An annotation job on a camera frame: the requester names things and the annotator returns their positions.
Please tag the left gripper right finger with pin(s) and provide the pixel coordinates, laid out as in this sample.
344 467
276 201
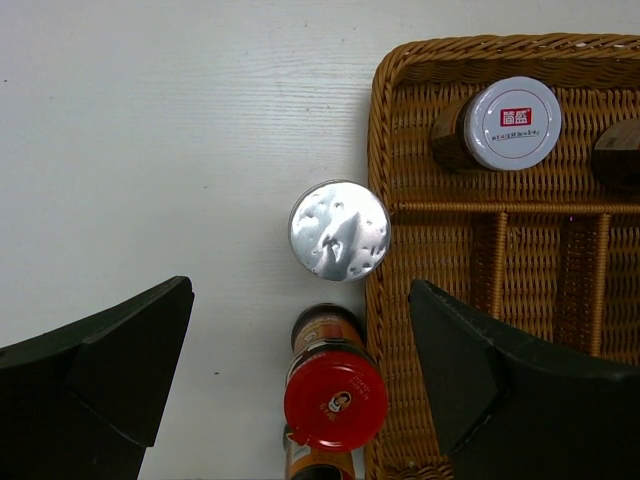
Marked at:
508 405

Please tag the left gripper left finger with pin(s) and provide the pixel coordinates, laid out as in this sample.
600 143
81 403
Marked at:
85 401

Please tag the silver-cap pepper shaker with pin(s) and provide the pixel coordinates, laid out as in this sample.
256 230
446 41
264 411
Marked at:
339 231

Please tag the white-lid spice jar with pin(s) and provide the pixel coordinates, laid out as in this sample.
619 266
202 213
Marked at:
511 125
615 157

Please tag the brown wicker divided basket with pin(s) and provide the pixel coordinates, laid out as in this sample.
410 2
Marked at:
548 250

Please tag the upper red-lid sauce jar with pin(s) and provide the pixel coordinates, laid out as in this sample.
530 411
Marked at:
335 398

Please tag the red-lid sauce jar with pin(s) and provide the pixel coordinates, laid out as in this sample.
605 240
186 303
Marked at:
335 398
305 462

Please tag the lower red-lid sauce jar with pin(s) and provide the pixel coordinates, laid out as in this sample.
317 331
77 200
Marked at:
305 462

